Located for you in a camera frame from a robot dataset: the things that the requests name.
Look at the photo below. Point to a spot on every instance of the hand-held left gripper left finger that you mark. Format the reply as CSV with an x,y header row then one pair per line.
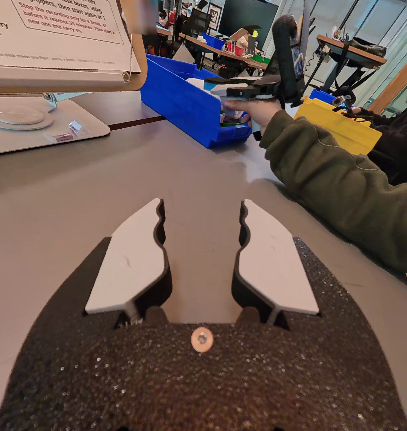
x,y
129,266

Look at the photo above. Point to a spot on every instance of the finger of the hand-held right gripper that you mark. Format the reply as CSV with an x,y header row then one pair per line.
x,y
219,90

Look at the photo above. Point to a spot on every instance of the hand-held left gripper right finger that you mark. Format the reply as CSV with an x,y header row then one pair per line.
x,y
274,269

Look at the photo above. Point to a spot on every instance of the blue storage bin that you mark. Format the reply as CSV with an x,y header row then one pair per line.
x,y
176,101

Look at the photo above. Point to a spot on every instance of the person's right forearm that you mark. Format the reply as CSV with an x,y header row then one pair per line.
x,y
341,188

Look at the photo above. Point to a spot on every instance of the person's right hand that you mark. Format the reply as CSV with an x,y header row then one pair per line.
x,y
264,111

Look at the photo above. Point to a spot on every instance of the white cylinder roll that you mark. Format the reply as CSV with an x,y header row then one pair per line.
x,y
196,83

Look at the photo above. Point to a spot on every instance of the green tape roll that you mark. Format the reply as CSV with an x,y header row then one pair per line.
x,y
232,124

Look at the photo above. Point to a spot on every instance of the red box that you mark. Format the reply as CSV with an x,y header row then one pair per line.
x,y
234,49

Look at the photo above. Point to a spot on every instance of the small blue bin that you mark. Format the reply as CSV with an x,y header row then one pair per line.
x,y
213,41

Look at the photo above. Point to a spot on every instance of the grey cardboard sheet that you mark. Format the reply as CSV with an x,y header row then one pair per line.
x,y
184,55

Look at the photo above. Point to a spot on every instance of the black board on white stand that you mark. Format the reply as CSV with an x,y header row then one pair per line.
x,y
309,16

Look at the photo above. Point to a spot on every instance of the blue bin with white tag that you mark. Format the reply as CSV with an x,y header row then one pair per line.
x,y
321,97

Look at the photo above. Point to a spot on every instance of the large black monitor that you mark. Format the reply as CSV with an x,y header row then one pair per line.
x,y
247,16

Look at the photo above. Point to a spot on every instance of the wooden top standing desk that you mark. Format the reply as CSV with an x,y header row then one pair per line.
x,y
351,50

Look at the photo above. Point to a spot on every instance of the black office chair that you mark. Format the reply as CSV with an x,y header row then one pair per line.
x,y
199,22

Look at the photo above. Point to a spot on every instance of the framed black white marker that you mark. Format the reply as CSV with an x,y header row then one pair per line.
x,y
215,15

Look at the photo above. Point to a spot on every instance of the yellow bin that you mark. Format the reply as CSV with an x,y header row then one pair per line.
x,y
338,128

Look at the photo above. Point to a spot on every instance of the wooden pillar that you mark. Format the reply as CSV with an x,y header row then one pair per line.
x,y
395,87

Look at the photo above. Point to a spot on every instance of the white rounded base board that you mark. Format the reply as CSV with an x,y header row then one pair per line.
x,y
55,134

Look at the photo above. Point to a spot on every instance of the wooden sign board with paper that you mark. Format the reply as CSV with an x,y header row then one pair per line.
x,y
55,33

